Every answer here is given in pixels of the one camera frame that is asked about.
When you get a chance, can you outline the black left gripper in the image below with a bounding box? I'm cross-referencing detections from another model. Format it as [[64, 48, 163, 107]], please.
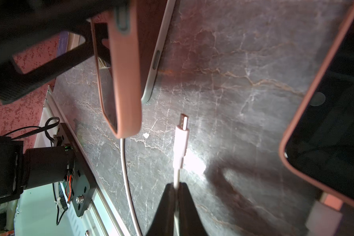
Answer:
[[0, 1, 129, 105]]

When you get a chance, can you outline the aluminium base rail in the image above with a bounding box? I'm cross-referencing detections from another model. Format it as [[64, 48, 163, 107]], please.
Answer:
[[13, 85, 130, 236]]

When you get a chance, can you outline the leftmost phone white case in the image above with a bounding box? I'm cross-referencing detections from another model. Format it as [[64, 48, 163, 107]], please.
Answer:
[[97, 1, 142, 139]]

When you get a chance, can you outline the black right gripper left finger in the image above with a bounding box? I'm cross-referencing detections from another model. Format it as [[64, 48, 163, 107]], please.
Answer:
[[146, 183, 176, 236]]

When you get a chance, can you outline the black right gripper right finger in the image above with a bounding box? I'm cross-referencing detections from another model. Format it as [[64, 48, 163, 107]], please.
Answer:
[[177, 183, 208, 236]]

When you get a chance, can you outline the blue book on left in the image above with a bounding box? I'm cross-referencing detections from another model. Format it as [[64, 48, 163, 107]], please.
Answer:
[[57, 31, 69, 57]]

